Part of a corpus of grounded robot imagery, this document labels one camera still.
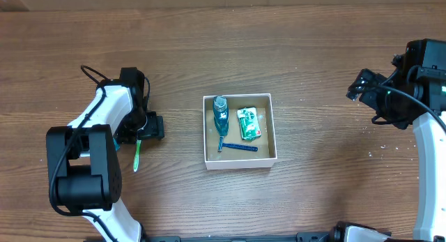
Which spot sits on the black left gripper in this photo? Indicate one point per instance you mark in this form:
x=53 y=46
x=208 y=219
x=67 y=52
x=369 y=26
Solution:
x=153 y=127

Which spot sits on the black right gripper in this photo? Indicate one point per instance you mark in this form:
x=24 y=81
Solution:
x=364 y=86

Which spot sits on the teal transparent bottle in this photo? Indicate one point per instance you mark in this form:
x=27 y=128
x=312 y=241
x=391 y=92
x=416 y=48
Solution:
x=221 y=115

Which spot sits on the blue disposable razor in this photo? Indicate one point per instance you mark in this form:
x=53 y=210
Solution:
x=243 y=147

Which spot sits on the green soap packet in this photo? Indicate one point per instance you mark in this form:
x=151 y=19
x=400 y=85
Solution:
x=249 y=123

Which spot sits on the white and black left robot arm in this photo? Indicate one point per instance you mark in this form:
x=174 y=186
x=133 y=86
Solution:
x=83 y=169

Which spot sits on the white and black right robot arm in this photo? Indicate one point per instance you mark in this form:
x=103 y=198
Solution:
x=414 y=95

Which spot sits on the teal toothpaste tube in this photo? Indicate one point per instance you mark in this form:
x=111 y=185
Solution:
x=116 y=145

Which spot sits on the green white toothbrush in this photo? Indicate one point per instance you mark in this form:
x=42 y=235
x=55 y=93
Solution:
x=136 y=156

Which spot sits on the white square cardboard box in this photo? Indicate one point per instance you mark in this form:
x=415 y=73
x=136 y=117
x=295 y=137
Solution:
x=233 y=151

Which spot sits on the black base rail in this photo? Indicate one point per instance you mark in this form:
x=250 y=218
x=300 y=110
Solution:
x=299 y=237

